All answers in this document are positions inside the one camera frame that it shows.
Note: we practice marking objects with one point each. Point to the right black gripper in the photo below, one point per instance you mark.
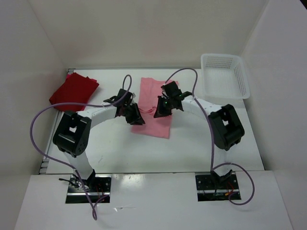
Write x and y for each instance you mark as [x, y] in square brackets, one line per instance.
[161, 111]

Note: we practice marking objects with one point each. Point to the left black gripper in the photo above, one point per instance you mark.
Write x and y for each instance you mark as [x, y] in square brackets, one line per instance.
[136, 119]

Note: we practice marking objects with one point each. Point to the light pink t shirt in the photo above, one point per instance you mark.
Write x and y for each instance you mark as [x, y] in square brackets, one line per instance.
[150, 89]

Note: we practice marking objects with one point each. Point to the dark red t shirt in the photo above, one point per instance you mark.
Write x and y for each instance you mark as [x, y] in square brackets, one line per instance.
[76, 89]

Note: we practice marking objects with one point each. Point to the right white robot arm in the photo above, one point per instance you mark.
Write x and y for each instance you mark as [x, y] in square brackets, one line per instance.
[224, 124]

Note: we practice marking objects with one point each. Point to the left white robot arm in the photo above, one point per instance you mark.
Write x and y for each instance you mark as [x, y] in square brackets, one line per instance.
[72, 134]

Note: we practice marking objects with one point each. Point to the white plastic basket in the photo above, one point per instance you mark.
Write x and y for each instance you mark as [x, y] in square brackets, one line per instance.
[224, 76]

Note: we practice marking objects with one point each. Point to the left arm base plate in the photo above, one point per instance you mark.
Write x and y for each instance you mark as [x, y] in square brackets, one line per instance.
[100, 191]

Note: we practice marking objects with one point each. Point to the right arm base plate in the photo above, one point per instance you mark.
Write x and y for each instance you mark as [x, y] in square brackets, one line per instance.
[208, 190]

